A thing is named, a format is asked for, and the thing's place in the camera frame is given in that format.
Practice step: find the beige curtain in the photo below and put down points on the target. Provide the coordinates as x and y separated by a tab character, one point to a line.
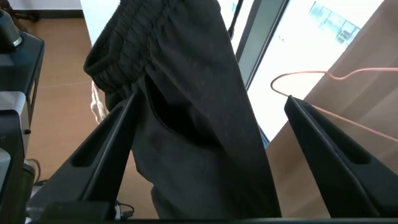
367	49

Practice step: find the window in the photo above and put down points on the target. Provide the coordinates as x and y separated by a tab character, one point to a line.
258	37

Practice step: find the black shorts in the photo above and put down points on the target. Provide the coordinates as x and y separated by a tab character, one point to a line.
192	93

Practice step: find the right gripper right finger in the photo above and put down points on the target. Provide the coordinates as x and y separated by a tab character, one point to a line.
335	168

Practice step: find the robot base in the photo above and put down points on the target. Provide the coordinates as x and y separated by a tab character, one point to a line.
15	77

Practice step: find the pink clothes hanger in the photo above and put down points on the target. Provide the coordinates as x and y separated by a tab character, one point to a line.
342	77

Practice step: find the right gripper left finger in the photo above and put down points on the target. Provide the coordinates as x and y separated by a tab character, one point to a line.
102	155

